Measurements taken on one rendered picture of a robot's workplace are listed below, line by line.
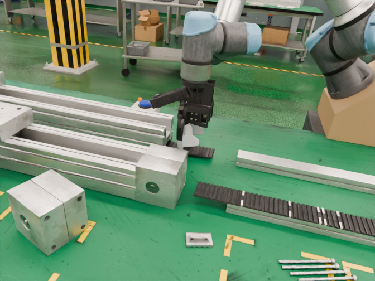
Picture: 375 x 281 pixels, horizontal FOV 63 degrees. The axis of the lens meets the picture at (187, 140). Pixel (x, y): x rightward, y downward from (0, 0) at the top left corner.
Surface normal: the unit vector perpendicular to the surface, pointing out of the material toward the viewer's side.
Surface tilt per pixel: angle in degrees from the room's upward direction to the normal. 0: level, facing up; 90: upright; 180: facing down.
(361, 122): 90
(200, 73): 90
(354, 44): 121
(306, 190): 0
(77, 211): 90
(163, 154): 0
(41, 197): 0
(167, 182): 90
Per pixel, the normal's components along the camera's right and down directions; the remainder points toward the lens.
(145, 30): -0.18, 0.46
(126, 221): 0.07, -0.86
